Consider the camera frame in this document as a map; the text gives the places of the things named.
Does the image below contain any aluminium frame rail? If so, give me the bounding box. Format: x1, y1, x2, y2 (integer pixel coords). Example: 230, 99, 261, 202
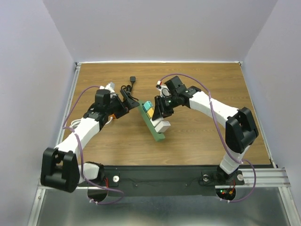
28, 62, 290, 226

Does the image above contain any black power strip cable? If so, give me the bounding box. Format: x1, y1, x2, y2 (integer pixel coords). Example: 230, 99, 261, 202
120, 75, 139, 101

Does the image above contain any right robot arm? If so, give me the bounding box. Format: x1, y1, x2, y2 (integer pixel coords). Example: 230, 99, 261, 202
151, 74, 259, 184

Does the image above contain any white charger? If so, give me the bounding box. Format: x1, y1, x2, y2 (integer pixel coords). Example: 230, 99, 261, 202
150, 118, 163, 128
155, 121, 171, 133

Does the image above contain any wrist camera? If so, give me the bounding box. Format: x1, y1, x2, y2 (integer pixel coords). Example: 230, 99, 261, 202
99, 82, 115, 93
156, 81, 170, 97

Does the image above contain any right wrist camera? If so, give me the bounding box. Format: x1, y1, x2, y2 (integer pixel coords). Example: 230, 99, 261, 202
156, 81, 170, 97

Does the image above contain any teal usb charger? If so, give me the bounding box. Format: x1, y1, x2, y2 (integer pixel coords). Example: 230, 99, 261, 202
143, 101, 153, 112

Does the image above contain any yellow usb charger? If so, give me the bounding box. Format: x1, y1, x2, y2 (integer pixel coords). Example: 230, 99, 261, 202
146, 108, 154, 118

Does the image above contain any purple cable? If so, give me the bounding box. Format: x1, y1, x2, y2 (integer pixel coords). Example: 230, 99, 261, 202
63, 86, 125, 205
159, 73, 257, 203

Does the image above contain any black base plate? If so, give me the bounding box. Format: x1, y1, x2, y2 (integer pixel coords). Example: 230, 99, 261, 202
77, 165, 245, 197

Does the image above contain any green power strip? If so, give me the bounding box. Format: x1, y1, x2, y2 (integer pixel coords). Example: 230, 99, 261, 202
138, 100, 165, 142

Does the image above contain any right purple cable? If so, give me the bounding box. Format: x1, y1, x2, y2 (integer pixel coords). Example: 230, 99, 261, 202
159, 73, 257, 203

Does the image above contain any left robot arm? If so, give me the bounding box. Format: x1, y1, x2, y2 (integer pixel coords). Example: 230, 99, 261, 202
40, 89, 139, 193

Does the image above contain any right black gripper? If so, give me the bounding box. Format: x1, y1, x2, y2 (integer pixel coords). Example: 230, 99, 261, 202
151, 93, 179, 121

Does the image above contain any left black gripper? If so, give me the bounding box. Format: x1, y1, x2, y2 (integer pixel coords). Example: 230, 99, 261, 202
106, 89, 140, 119

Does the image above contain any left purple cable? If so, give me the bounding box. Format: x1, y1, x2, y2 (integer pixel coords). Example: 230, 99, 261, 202
63, 86, 125, 205

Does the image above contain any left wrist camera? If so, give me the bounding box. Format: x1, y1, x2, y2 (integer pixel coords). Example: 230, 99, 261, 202
99, 82, 115, 93

